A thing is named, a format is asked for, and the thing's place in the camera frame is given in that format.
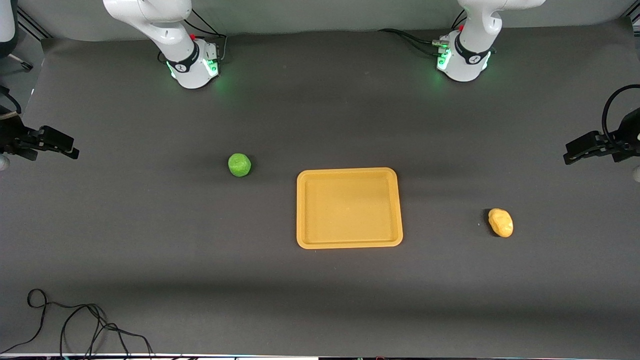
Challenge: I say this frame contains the green apple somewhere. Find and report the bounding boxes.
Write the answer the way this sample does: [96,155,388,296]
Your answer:
[228,153,252,178]

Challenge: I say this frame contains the loose black cable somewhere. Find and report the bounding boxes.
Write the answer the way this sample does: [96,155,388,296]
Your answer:
[0,289,154,359]

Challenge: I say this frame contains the yellow potato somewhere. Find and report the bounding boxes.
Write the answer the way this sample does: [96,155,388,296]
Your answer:
[488,208,514,238]

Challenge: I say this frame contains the black right base cable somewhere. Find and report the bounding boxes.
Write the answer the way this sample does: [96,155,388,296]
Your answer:
[182,9,229,64]

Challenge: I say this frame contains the dark grey table mat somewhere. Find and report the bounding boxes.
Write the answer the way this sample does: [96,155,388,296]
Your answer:
[0,17,640,357]

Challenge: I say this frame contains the orange plastic tray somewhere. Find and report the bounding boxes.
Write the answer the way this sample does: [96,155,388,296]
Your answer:
[296,167,404,250]

